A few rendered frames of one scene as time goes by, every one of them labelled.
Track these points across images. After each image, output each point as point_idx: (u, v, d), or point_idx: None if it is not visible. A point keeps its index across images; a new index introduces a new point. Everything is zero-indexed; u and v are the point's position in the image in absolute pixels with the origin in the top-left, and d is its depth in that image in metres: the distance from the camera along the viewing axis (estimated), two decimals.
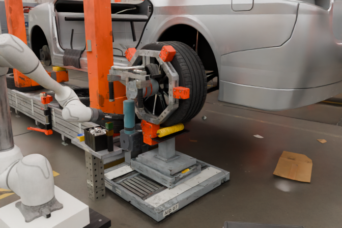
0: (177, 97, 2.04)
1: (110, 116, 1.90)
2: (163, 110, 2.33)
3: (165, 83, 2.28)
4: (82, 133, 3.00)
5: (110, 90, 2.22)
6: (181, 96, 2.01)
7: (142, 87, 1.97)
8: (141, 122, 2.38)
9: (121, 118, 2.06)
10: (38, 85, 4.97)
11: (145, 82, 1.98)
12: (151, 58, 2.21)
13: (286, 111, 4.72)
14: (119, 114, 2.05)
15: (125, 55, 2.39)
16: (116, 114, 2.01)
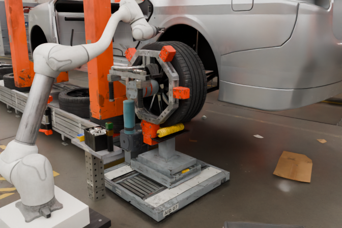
0: (177, 97, 2.04)
1: None
2: (160, 110, 2.36)
3: (165, 85, 2.28)
4: (82, 133, 3.00)
5: (110, 90, 2.22)
6: (181, 96, 2.01)
7: (142, 87, 1.97)
8: (141, 122, 2.38)
9: (163, 27, 2.23)
10: None
11: (145, 82, 1.98)
12: (151, 58, 2.21)
13: (286, 111, 4.72)
14: None
15: (125, 55, 2.39)
16: None
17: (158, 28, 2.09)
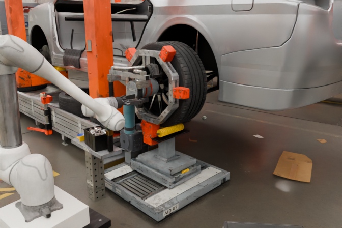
0: (177, 97, 2.04)
1: None
2: (160, 110, 2.36)
3: (165, 85, 2.28)
4: (82, 133, 3.00)
5: (110, 90, 2.22)
6: (181, 96, 2.01)
7: (142, 87, 1.97)
8: (141, 122, 2.38)
9: (146, 97, 1.95)
10: (38, 85, 4.97)
11: (145, 82, 1.98)
12: (151, 58, 2.21)
13: (286, 111, 4.72)
14: (144, 102, 1.94)
15: (125, 55, 2.39)
16: (126, 99, 2.02)
17: (126, 99, 1.89)
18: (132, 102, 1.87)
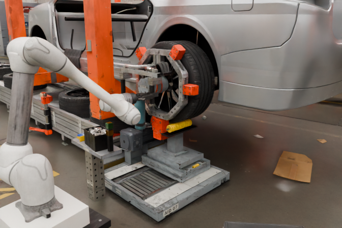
0: (187, 93, 2.14)
1: None
2: (169, 106, 2.46)
3: (174, 82, 2.38)
4: (82, 133, 3.00)
5: (121, 87, 2.32)
6: (191, 93, 2.12)
7: (153, 84, 2.07)
8: (151, 118, 2.48)
9: (157, 92, 2.11)
10: (38, 85, 4.97)
11: (157, 79, 2.08)
12: (161, 57, 2.31)
13: (286, 111, 4.72)
14: (154, 96, 2.09)
15: (135, 54, 2.49)
16: None
17: (140, 95, 2.01)
18: (146, 96, 2.00)
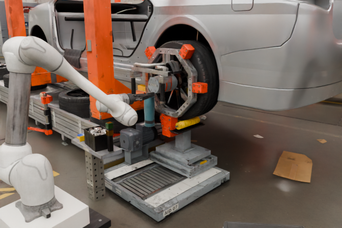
0: (196, 91, 2.21)
1: None
2: (177, 104, 2.53)
3: (183, 81, 2.45)
4: (82, 133, 3.00)
5: (132, 86, 2.39)
6: (200, 91, 2.19)
7: (164, 82, 2.14)
8: (160, 116, 2.55)
9: (152, 92, 2.11)
10: (38, 85, 4.97)
11: (167, 77, 2.15)
12: (171, 56, 2.38)
13: (286, 111, 4.72)
14: (150, 96, 2.09)
15: (145, 53, 2.56)
16: None
17: (137, 95, 2.00)
18: (143, 97, 1.99)
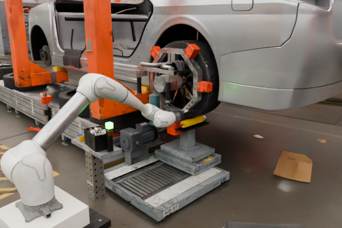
0: (201, 90, 2.25)
1: None
2: (182, 103, 2.57)
3: (188, 80, 2.49)
4: (82, 133, 3.00)
5: (138, 85, 2.43)
6: (205, 90, 2.22)
7: (170, 81, 2.18)
8: None
9: (196, 108, 2.43)
10: (38, 85, 4.97)
11: (173, 76, 2.19)
12: (176, 55, 2.42)
13: (286, 111, 4.72)
14: (196, 111, 2.40)
15: (150, 53, 2.60)
16: (192, 113, 2.38)
17: None
18: (189, 109, 2.31)
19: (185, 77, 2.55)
